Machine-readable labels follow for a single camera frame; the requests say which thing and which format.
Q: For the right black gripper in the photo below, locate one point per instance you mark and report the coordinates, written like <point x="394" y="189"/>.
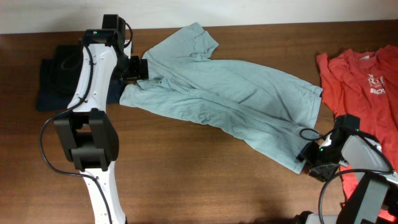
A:
<point x="322" y="174"/>

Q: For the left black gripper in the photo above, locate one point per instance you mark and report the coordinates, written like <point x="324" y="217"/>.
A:
<point x="136" y="73"/>

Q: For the light blue t-shirt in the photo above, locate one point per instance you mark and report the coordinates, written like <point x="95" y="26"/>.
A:
<point x="264" y="107"/>

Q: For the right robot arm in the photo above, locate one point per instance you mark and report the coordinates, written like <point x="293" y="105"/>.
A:
<point x="347" y="150"/>

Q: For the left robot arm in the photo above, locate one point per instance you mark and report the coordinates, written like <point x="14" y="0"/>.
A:
<point x="86" y="134"/>

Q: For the folded dark navy garment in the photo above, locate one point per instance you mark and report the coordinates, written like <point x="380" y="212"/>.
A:
<point x="59" y="77"/>

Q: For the red t-shirt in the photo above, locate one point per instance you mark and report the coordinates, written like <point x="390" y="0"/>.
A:
<point x="364" y="85"/>

